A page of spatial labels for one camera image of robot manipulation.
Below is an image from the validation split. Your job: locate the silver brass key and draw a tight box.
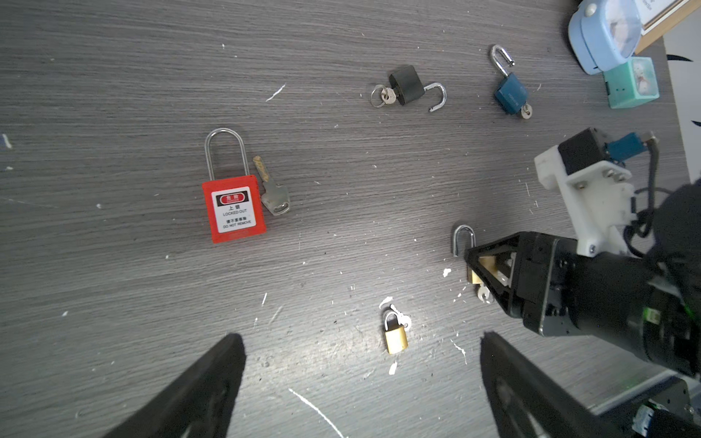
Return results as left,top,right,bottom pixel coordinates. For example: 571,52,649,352
253,156,290,216

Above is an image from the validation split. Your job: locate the black padlock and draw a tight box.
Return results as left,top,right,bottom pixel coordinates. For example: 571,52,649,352
370,65,447,113

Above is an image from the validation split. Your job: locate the small brass padlock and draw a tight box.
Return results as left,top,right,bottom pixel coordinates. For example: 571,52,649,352
383,307,412,355

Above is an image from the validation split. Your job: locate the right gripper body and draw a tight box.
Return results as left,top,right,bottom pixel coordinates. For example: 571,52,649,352
511,232,700,377

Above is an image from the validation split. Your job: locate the blue round alarm clock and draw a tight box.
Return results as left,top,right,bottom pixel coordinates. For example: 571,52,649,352
568,0,642,75

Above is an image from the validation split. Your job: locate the wooden picture frame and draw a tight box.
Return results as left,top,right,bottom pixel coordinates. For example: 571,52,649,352
635,0,700,55

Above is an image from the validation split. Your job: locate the large brass padlock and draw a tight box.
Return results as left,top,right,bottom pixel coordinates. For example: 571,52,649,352
450,223,492,304

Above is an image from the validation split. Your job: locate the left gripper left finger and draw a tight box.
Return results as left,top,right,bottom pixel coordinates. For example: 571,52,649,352
107,333,246,437

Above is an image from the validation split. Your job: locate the green square alarm clock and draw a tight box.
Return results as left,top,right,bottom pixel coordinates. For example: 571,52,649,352
604,57,659,110

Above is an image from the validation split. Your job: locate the blue padlock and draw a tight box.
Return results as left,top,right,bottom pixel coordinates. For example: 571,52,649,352
489,44,533,120

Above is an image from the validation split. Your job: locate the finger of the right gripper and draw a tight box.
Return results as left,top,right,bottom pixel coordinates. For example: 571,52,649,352
465,233,520,315

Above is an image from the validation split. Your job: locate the red padlock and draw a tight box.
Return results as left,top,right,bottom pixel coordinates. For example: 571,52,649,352
202,128,267,244

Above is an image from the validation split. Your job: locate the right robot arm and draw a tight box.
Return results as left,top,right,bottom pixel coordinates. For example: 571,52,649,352
465,183,700,437

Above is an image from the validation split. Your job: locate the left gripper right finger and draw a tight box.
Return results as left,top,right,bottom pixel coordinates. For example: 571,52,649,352
480,331,623,437

